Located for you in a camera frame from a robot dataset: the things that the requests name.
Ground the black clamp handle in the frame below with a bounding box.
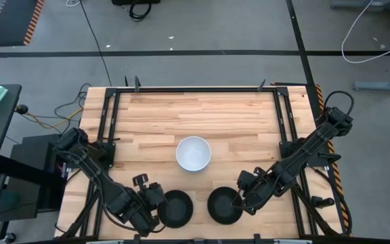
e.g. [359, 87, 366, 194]
[311, 196, 336, 208]
[318, 152, 342, 162]

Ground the black floor mat striped edge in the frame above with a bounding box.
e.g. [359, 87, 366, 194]
[0, 0, 45, 47]

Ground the black tangled cable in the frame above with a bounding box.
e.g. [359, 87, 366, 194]
[53, 83, 93, 135]

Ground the grey furniture leg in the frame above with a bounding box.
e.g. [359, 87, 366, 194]
[352, 73, 390, 92]

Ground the long white floor cable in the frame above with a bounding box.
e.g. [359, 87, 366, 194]
[341, 0, 390, 64]

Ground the silver bracket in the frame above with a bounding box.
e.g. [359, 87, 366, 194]
[273, 239, 313, 244]
[85, 239, 125, 244]

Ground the yellow cable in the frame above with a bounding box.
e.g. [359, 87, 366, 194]
[28, 107, 84, 129]

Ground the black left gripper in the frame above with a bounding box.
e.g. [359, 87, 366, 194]
[132, 173, 167, 237]

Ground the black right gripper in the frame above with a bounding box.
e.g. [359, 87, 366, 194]
[237, 167, 270, 217]

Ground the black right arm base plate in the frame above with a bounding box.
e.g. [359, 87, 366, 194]
[279, 140, 330, 167]

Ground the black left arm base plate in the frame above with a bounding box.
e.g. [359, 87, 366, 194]
[66, 142, 116, 169]

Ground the grey furniture base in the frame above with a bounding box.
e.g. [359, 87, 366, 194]
[330, 0, 390, 11]

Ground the white bowl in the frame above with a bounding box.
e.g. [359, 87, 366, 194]
[175, 136, 212, 173]

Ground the black bowl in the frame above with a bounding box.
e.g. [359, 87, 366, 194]
[156, 189, 194, 229]
[207, 186, 243, 226]

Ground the black equipment box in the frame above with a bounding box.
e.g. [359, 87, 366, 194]
[0, 134, 74, 221]

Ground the long black floor cable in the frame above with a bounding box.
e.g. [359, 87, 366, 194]
[79, 0, 113, 87]

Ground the black metal table frame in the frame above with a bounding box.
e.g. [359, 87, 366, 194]
[59, 86, 348, 244]

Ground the coiled black cable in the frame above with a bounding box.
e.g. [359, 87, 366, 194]
[129, 3, 152, 22]

